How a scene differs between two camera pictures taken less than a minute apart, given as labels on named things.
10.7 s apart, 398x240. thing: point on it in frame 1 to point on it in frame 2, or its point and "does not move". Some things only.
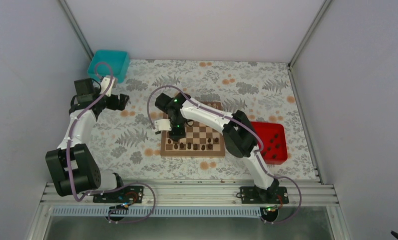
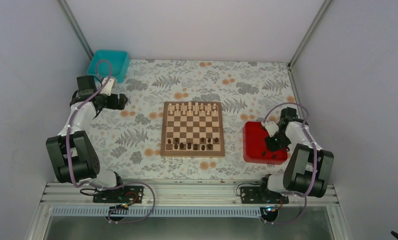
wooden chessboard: x=199 y=140 does not move
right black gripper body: x=181 y=129 to x=281 y=142
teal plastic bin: x=112 y=63 does not move
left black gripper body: x=113 y=106 does not move
